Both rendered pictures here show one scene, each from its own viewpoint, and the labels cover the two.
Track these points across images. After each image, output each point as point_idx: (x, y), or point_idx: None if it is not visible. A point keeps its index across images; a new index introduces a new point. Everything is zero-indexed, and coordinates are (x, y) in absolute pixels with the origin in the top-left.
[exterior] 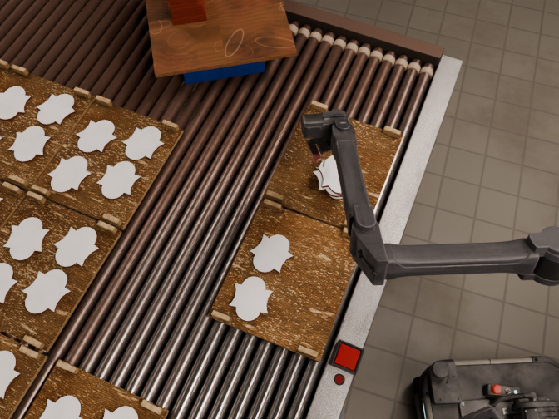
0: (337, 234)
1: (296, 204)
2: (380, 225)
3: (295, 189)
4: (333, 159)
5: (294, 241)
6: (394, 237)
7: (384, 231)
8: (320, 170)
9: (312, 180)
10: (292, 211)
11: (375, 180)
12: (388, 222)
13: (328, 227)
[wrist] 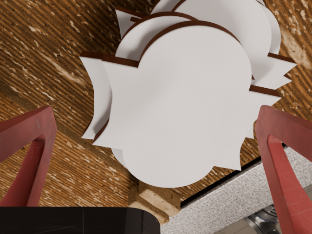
0: (118, 186)
1: (26, 82)
2: (230, 184)
3: (31, 29)
4: (199, 46)
5: (7, 169)
6: (241, 210)
7: (230, 196)
8: (111, 79)
9: (103, 19)
10: (9, 99)
11: (309, 101)
12: (251, 184)
13: (104, 168)
